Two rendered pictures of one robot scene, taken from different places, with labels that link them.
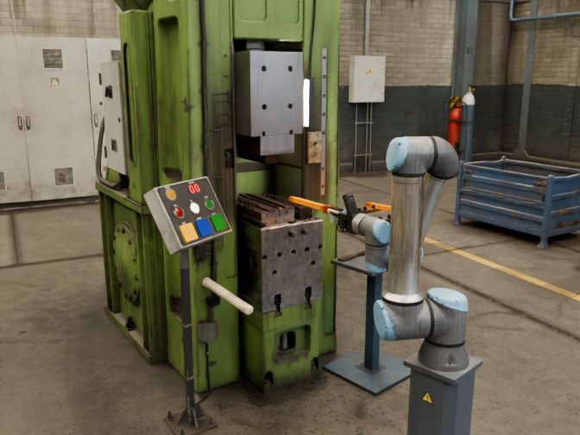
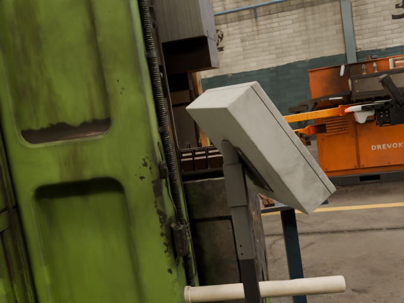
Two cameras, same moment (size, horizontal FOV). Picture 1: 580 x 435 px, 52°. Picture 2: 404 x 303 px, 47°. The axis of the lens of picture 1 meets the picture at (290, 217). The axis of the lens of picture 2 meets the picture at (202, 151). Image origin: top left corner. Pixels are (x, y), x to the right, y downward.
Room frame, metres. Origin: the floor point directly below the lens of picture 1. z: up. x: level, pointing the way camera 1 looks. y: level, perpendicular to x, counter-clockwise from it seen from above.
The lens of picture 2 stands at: (1.88, 1.29, 1.20)
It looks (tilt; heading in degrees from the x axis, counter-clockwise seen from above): 7 degrees down; 314
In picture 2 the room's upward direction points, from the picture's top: 9 degrees counter-clockwise
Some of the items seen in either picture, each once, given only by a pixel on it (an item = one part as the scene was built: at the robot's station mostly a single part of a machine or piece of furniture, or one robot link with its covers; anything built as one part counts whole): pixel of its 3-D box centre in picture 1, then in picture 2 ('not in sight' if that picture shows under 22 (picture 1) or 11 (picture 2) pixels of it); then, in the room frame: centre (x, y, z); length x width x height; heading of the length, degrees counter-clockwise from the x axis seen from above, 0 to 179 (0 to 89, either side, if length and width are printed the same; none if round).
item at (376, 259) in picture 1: (378, 255); not in sight; (2.34, -0.37, 0.92); 0.12 x 0.09 x 0.12; 100
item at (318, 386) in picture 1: (283, 387); not in sight; (2.90, 0.04, 0.01); 0.58 x 0.39 x 0.01; 123
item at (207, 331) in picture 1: (207, 330); not in sight; (2.84, 0.43, 0.36); 0.09 x 0.07 x 0.12; 123
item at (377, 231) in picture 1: (375, 230); not in sight; (2.34, -0.35, 1.04); 0.12 x 0.09 x 0.10; 33
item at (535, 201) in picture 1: (521, 198); not in sight; (6.24, -2.50, 0.36); 1.20 x 0.80 x 0.72; 31
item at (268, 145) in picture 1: (256, 141); (155, 63); (3.11, 0.18, 1.32); 0.42 x 0.20 x 0.10; 33
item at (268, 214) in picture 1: (257, 207); (171, 164); (3.11, 0.18, 0.96); 0.42 x 0.20 x 0.09; 33
